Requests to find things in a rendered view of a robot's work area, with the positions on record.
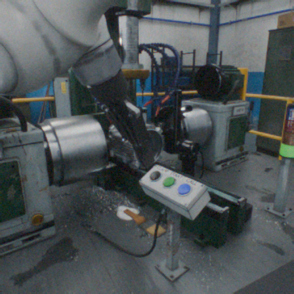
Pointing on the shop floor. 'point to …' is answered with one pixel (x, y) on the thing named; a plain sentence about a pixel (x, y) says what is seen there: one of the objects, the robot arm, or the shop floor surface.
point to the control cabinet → (275, 88)
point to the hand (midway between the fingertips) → (144, 153)
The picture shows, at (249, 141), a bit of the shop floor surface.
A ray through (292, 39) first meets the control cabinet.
